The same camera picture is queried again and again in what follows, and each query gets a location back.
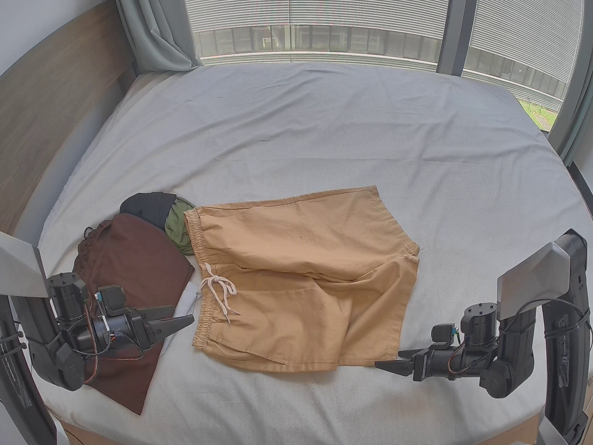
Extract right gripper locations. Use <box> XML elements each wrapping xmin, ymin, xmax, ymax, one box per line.
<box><xmin>373</xmin><ymin>341</ymin><xmax>464</xmax><ymax>383</ymax></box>

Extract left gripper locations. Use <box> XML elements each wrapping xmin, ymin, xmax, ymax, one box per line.
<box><xmin>90</xmin><ymin>304</ymin><xmax>196</xmax><ymax>356</ymax></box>

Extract tan shorts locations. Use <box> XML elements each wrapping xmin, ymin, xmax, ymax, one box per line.
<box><xmin>184</xmin><ymin>184</ymin><xmax>421</xmax><ymax>373</ymax></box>

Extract bed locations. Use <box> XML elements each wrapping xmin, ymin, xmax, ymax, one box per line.
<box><xmin>0</xmin><ymin>0</ymin><xmax>584</xmax><ymax>445</ymax></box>

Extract white garment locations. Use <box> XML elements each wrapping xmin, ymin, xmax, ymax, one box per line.
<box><xmin>161</xmin><ymin>282</ymin><xmax>203</xmax><ymax>357</ymax></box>

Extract brown shorts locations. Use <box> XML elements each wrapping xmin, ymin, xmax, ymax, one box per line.
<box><xmin>73</xmin><ymin>214</ymin><xmax>195</xmax><ymax>417</ymax></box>

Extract green garment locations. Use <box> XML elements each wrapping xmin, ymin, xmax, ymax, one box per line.
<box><xmin>163</xmin><ymin>196</ymin><xmax>199</xmax><ymax>258</ymax></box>

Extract black garment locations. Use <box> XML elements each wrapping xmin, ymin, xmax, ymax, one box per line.
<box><xmin>120</xmin><ymin>192</ymin><xmax>178</xmax><ymax>231</ymax></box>

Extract grey-green curtain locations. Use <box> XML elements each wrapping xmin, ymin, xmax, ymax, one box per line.
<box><xmin>109</xmin><ymin>0</ymin><xmax>203</xmax><ymax>74</ymax></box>
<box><xmin>561</xmin><ymin>0</ymin><xmax>593</xmax><ymax>166</ymax></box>

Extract window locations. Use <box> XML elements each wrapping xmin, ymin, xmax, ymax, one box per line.
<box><xmin>178</xmin><ymin>0</ymin><xmax>585</xmax><ymax>134</ymax></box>

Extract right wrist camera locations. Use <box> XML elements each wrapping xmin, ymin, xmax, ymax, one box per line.
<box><xmin>432</xmin><ymin>324</ymin><xmax>457</xmax><ymax>347</ymax></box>

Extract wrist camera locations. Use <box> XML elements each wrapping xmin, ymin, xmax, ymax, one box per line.
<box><xmin>95</xmin><ymin>286</ymin><xmax>127</xmax><ymax>318</ymax></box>
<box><xmin>432</xmin><ymin>324</ymin><xmax>457</xmax><ymax>347</ymax></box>

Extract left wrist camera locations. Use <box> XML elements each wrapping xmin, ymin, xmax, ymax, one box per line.
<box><xmin>95</xmin><ymin>286</ymin><xmax>127</xmax><ymax>318</ymax></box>

